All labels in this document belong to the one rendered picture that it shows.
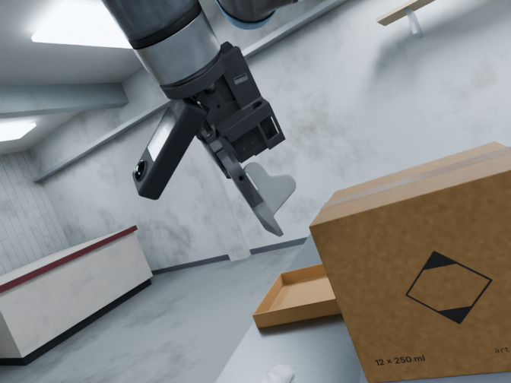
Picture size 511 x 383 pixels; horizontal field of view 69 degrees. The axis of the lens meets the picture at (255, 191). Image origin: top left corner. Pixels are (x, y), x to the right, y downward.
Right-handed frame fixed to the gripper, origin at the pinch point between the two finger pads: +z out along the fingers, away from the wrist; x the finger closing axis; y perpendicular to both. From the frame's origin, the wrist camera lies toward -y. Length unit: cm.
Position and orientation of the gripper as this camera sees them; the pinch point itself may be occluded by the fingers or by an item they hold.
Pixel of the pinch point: (252, 207)
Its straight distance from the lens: 49.5
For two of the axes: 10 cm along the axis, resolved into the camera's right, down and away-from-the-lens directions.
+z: 3.9, 6.7, 6.3
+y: 8.3, -5.6, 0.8
